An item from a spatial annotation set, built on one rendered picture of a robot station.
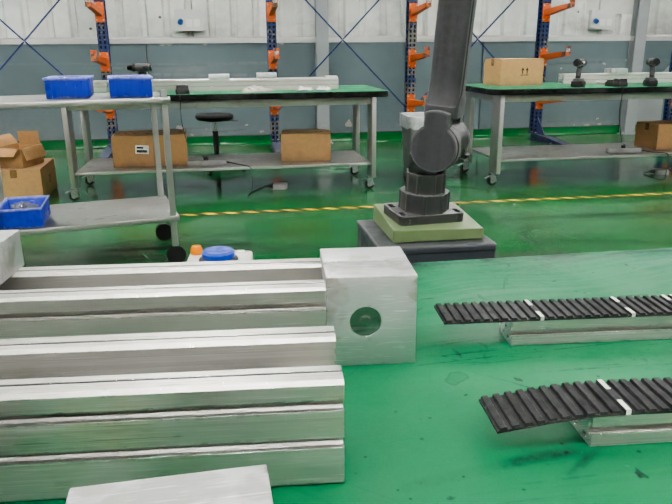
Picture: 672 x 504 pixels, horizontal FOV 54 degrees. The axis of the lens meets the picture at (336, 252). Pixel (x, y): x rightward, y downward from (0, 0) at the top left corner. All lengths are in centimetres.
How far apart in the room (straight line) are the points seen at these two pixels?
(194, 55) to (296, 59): 117
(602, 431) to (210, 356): 32
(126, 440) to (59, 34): 788
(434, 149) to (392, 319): 48
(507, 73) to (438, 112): 484
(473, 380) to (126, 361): 32
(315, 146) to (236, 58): 290
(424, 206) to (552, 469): 65
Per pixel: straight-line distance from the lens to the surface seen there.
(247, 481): 36
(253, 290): 65
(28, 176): 553
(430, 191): 113
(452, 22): 109
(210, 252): 81
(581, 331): 77
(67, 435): 51
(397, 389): 64
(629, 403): 59
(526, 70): 600
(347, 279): 64
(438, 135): 108
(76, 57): 826
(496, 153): 556
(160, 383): 49
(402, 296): 66
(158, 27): 814
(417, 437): 57
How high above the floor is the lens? 109
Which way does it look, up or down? 17 degrees down
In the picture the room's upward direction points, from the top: straight up
